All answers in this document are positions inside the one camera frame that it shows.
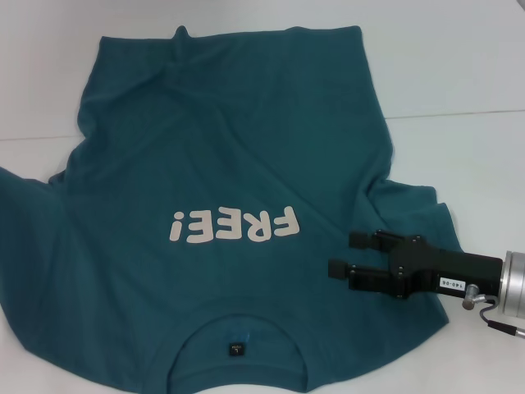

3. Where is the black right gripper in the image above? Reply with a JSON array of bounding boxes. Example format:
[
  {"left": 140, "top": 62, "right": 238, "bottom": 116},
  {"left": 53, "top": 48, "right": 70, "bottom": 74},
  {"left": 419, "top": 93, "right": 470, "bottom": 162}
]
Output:
[{"left": 327, "top": 229, "right": 504, "bottom": 302}]

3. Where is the teal t-shirt with FREE print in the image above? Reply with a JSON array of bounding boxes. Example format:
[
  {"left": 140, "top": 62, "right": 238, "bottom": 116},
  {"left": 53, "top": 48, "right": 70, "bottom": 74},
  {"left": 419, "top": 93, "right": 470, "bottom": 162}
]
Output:
[{"left": 0, "top": 25, "right": 467, "bottom": 394}]

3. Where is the right arm cable with plug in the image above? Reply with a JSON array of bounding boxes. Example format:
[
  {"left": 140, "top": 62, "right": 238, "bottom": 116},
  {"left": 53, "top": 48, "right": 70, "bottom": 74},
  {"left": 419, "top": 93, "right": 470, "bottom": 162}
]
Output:
[{"left": 461, "top": 282, "right": 525, "bottom": 341}]

